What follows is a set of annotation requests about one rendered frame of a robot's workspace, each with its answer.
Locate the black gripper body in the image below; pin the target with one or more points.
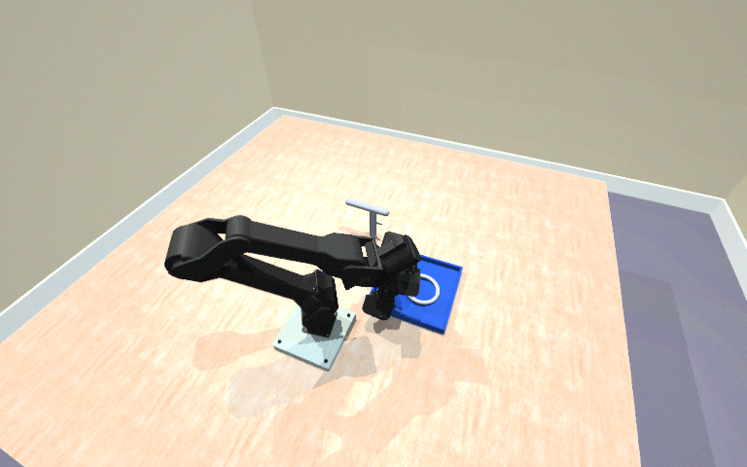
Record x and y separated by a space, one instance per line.
380 306

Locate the light grey cylindrical bar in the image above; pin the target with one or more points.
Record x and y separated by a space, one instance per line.
373 211

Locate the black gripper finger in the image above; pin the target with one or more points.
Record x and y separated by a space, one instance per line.
373 293

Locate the blue tray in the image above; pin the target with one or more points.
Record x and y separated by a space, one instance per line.
433 317

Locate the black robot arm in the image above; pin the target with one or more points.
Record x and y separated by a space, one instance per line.
196 252

